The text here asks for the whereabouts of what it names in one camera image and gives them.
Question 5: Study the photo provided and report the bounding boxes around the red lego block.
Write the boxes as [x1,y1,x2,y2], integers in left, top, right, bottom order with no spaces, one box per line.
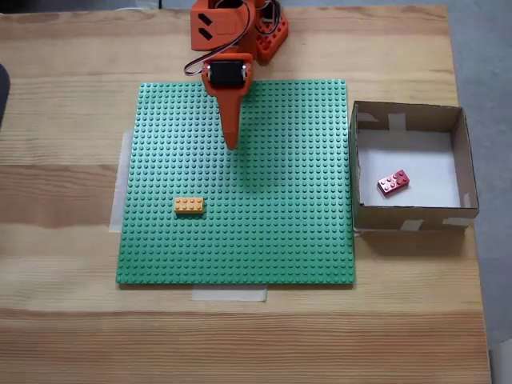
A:
[377,169,412,198]

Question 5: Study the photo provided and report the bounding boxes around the gripper servo cable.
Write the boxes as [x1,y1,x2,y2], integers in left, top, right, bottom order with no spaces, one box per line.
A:
[183,0,257,76]

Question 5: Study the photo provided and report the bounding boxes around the black rounded object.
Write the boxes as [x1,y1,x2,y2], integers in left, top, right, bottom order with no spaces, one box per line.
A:
[0,63,11,131]

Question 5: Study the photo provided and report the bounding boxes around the white paper sheet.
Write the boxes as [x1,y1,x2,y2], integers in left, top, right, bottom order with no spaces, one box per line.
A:
[355,130,462,208]

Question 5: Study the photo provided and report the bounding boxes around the yellow lego block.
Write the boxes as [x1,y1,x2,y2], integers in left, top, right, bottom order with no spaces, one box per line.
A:
[174,197,207,218]

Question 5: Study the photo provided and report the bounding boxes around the green lego baseplate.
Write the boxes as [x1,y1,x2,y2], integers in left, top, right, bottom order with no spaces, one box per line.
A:
[114,78,357,288]

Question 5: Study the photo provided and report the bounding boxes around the open cardboard box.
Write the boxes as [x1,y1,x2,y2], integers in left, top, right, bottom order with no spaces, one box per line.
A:
[350,100,480,232]

